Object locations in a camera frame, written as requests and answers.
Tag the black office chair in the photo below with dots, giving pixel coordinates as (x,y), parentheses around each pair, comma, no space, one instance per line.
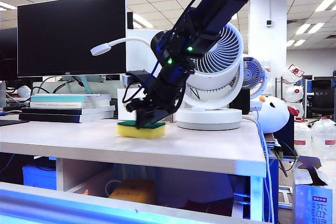
(321,98)

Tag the black speaker box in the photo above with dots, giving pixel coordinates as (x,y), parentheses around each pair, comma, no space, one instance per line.
(239,103)

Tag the clear jug red cap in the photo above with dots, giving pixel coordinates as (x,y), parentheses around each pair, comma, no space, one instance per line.
(292,95)

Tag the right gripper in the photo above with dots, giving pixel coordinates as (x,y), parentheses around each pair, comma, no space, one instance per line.
(168,87)

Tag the white cover book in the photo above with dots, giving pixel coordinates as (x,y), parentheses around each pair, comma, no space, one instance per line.
(57,105)

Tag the small white desk fan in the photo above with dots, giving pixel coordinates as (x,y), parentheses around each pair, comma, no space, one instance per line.
(252,73)

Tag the yellow flat box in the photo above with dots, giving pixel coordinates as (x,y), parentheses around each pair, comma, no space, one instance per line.
(134,191)

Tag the large white circulation fan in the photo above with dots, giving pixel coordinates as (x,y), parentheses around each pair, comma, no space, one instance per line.
(210,120)

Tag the clear jug red white label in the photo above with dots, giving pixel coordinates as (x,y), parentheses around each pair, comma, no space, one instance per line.
(290,75)

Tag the thin black book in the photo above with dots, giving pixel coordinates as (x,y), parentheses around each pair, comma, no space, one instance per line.
(52,111)

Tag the large clear water bottle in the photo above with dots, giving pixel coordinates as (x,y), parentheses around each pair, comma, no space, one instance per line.
(324,137)
(302,137)

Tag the yellow sponge green scouring top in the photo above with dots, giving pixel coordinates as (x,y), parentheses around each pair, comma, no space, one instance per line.
(126,131)

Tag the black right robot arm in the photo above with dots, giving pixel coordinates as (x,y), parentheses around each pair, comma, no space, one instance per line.
(223,3)

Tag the white gooseneck desk lamp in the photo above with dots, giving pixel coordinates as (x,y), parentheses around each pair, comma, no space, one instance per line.
(101,49)

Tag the teal cover book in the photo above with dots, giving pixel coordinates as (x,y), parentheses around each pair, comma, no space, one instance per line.
(57,98)

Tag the white partition panel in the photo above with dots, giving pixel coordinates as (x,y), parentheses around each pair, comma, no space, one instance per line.
(136,64)

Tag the white round plush toy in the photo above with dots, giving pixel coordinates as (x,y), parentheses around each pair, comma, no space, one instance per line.
(273,116)

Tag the grey desktop device box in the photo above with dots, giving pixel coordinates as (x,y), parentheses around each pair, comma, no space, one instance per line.
(2,95)

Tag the small white wall sensor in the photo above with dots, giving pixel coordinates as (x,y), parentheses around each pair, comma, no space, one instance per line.
(269,23)

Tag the white cup-shaped face mask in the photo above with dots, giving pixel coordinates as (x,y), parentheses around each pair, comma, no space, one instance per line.
(24,92)

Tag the white desk drawer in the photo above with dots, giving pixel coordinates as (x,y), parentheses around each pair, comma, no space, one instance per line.
(78,203)

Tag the blue white carton box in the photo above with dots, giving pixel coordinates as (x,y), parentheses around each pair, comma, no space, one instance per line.
(304,208)

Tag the black desk pad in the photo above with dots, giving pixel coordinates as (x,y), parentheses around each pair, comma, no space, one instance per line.
(11,123)

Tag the stack of paper booklets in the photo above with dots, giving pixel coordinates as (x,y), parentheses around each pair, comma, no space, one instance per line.
(270,142)

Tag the teal monitor stand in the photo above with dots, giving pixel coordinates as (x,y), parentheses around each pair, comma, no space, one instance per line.
(86,85)

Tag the black AOC computer monitor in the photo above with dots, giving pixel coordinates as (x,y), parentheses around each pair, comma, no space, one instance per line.
(71,35)

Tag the white desktop organizer box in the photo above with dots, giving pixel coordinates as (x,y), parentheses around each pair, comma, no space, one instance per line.
(121,113)

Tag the white metal floor frame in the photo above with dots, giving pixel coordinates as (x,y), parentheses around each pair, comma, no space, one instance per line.
(284,197)

